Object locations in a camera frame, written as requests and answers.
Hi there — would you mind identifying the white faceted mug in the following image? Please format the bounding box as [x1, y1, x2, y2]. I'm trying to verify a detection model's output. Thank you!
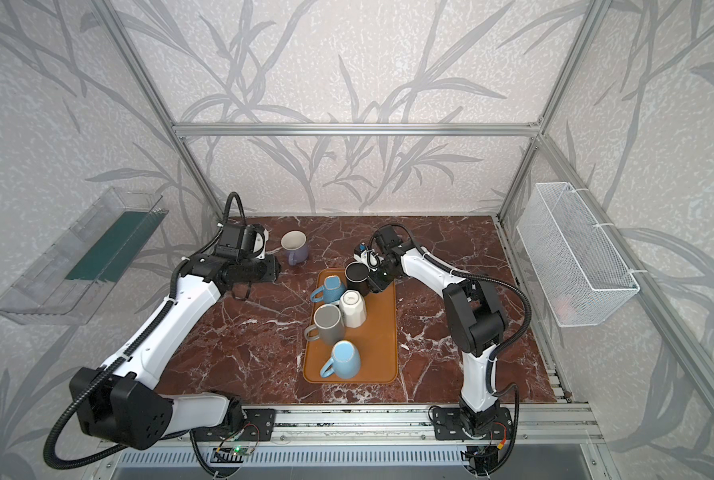
[339, 290, 367, 328]

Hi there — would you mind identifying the black mug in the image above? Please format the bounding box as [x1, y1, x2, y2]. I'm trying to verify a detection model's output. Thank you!
[345, 261, 371, 297]

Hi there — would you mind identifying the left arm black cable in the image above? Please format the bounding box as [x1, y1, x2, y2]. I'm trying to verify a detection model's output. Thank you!
[42, 191, 247, 470]

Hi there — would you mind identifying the large light blue mug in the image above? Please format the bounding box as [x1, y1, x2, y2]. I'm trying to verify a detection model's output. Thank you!
[320, 340, 361, 380]

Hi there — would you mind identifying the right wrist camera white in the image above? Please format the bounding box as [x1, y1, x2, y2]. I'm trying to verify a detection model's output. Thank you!
[354, 242, 382, 271]

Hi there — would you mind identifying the small blue mug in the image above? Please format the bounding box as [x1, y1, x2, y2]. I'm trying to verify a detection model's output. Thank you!
[310, 275, 346, 303]

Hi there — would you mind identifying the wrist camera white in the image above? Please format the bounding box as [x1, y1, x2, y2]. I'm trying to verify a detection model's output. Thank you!
[238, 224, 269, 260]
[354, 242, 382, 271]

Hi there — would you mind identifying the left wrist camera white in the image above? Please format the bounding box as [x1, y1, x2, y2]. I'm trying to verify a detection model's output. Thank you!
[238, 224, 269, 260]

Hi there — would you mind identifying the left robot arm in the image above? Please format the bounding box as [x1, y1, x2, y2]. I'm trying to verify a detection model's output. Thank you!
[43, 221, 281, 470]

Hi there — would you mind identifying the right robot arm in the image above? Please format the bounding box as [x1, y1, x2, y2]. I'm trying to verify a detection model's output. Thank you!
[354, 223, 532, 438]

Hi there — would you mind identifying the lavender purple mug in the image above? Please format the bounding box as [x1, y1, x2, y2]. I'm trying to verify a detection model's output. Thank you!
[281, 230, 309, 266]

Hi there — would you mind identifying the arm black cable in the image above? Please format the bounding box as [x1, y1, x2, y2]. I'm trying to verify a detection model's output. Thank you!
[42, 191, 247, 470]
[371, 224, 533, 397]

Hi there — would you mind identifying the orange brown tray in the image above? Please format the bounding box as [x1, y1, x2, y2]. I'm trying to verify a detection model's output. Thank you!
[303, 269, 398, 384]

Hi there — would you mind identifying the grey mug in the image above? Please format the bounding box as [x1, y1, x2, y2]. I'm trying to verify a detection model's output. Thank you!
[304, 304, 346, 346]

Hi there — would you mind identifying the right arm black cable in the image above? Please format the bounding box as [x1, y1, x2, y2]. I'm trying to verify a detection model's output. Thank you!
[371, 224, 533, 397]

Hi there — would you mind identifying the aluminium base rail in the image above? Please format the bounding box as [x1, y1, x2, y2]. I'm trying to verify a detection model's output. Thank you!
[223, 403, 604, 448]

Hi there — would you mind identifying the clear plastic wall bin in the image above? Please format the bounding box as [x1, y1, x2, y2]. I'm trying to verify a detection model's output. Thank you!
[0, 188, 169, 325]

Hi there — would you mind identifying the white wire mesh basket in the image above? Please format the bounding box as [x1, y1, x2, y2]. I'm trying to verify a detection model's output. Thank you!
[517, 182, 640, 328]

